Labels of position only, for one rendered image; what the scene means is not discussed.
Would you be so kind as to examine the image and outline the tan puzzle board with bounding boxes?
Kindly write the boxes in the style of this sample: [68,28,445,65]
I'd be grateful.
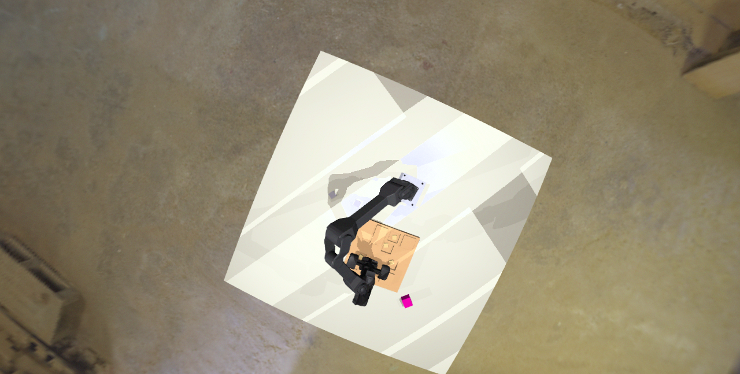
[344,219,420,293]

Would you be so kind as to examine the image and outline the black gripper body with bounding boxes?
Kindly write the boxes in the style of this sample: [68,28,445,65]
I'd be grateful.
[346,253,390,280]

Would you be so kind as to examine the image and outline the magenta cube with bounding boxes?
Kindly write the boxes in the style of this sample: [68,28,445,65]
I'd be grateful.
[401,294,412,308]

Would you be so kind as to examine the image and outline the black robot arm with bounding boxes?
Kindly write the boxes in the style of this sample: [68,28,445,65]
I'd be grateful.
[324,177,419,306]

